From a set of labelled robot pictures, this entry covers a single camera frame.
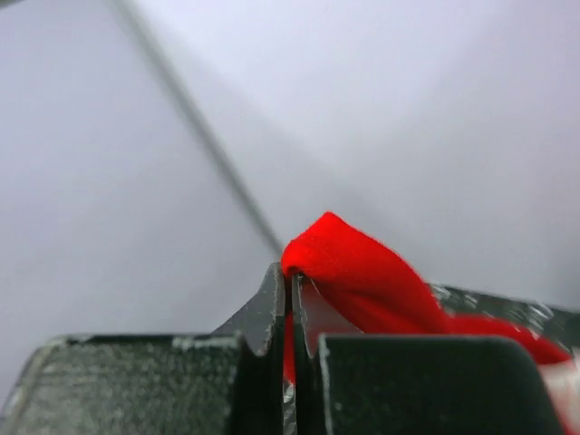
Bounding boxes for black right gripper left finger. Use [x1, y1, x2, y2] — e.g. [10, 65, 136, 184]
[1, 264, 285, 434]

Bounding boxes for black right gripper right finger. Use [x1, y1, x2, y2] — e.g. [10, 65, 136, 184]
[292, 276, 563, 434]

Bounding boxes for red t-shirt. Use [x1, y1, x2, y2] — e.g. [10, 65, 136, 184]
[281, 212, 572, 365]

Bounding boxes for aluminium left corner post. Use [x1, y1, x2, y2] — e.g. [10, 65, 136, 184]
[113, 1, 283, 256]

